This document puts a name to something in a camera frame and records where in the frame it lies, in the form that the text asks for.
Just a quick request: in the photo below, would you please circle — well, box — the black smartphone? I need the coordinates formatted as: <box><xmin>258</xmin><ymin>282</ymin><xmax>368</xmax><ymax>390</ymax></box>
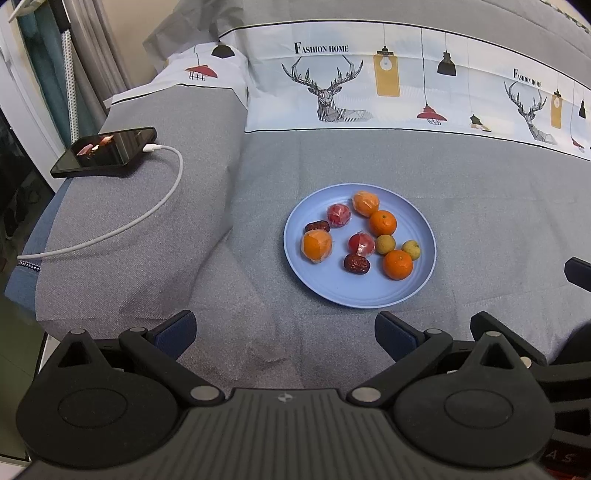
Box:
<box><xmin>50</xmin><ymin>127</ymin><xmax>158</xmax><ymax>179</ymax></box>

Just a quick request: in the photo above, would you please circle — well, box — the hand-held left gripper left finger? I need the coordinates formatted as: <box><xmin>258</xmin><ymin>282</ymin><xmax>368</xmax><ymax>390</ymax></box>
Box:
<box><xmin>53</xmin><ymin>311</ymin><xmax>225</xmax><ymax>407</ymax></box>

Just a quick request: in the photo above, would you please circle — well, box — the grey curtain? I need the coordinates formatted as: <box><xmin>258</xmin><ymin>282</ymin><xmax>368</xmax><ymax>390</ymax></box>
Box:
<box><xmin>69</xmin><ymin>0</ymin><xmax>134</xmax><ymax>108</ymax></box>

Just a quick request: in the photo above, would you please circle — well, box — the plastic-wrapped small red tomato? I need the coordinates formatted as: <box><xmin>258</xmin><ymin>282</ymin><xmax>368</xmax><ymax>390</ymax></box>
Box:
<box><xmin>327</xmin><ymin>203</ymin><xmax>353</xmax><ymax>229</ymax></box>
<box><xmin>347</xmin><ymin>232</ymin><xmax>376</xmax><ymax>257</ymax></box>

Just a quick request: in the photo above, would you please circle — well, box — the blue round plate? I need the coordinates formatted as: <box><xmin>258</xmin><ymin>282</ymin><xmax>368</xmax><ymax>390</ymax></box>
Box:
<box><xmin>283</xmin><ymin>184</ymin><xmax>437</xmax><ymax>309</ymax></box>

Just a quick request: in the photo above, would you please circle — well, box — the grey printed duvet cover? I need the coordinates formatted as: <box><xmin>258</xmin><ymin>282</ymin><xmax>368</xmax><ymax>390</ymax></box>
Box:
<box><xmin>143</xmin><ymin>0</ymin><xmax>591</xmax><ymax>370</ymax></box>

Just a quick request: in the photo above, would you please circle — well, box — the white window frame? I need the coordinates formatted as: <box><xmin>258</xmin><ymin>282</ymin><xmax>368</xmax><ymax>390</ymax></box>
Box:
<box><xmin>0</xmin><ymin>28</ymin><xmax>65</xmax><ymax>158</ymax></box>

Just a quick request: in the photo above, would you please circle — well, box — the plastic-wrapped mandarin orange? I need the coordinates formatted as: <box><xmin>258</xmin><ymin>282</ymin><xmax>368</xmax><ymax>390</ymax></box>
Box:
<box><xmin>352</xmin><ymin>191</ymin><xmax>380</xmax><ymax>218</ymax></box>
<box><xmin>301</xmin><ymin>229</ymin><xmax>334</xmax><ymax>265</ymax></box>

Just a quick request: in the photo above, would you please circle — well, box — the bare mandarin orange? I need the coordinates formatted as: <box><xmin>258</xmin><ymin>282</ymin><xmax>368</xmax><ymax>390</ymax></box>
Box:
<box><xmin>383</xmin><ymin>250</ymin><xmax>414</xmax><ymax>281</ymax></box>
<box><xmin>368</xmin><ymin>209</ymin><xmax>398</xmax><ymax>237</ymax></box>

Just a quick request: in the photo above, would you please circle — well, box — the white charging cable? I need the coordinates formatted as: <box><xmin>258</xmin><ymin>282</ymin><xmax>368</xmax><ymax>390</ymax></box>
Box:
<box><xmin>17</xmin><ymin>144</ymin><xmax>184</xmax><ymax>271</ymax></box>

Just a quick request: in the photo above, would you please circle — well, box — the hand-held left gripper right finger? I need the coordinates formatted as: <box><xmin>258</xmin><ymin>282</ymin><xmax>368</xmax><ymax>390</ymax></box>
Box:
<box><xmin>346</xmin><ymin>311</ymin><xmax>522</xmax><ymax>406</ymax></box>

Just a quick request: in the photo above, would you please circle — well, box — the black and white pole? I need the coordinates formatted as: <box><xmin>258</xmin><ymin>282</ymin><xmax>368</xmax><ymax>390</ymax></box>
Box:
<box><xmin>48</xmin><ymin>0</ymin><xmax>79</xmax><ymax>145</ymax></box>

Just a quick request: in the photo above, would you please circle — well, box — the grey printed pillow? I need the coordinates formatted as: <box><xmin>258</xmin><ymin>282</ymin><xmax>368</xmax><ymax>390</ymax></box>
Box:
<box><xmin>4</xmin><ymin>41</ymin><xmax>252</xmax><ymax>342</ymax></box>

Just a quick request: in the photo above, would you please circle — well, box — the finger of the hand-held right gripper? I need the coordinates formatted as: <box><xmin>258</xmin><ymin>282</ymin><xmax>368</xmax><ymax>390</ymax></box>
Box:
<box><xmin>566</xmin><ymin>257</ymin><xmax>591</xmax><ymax>292</ymax></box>
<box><xmin>470</xmin><ymin>311</ymin><xmax>549</xmax><ymax>368</ymax></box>

